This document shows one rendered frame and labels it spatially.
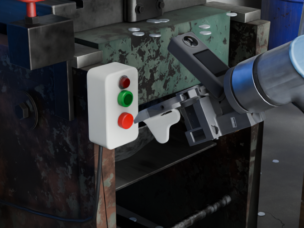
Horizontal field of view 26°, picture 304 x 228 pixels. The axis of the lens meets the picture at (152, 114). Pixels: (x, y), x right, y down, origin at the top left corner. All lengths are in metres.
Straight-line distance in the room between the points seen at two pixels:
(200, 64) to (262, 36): 0.56
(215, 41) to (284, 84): 0.62
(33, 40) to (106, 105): 0.16
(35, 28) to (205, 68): 0.30
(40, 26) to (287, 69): 0.43
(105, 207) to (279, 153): 1.21
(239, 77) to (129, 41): 0.41
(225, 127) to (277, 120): 1.70
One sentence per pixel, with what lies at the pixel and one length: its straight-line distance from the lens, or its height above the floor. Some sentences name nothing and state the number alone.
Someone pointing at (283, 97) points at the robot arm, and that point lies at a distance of 0.87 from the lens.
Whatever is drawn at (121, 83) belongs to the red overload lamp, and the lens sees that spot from 1.09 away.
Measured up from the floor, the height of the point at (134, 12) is 0.67.
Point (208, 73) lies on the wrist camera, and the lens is 0.94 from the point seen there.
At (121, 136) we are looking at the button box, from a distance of 1.14.
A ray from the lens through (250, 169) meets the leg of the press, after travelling 1.59.
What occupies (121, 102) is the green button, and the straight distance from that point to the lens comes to 1.10.
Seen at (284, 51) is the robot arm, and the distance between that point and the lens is 0.85.
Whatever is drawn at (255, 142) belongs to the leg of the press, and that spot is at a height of 0.33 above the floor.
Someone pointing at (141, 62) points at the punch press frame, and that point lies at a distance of 1.29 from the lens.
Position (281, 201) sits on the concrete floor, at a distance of 2.03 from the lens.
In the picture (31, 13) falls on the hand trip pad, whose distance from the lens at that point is 1.10.
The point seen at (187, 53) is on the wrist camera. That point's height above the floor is 0.69.
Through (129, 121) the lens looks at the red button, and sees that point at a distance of 1.12.
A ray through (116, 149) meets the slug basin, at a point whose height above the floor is 0.36.
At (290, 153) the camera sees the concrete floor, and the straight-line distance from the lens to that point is 2.36.
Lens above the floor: 0.95
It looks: 21 degrees down
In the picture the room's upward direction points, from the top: straight up
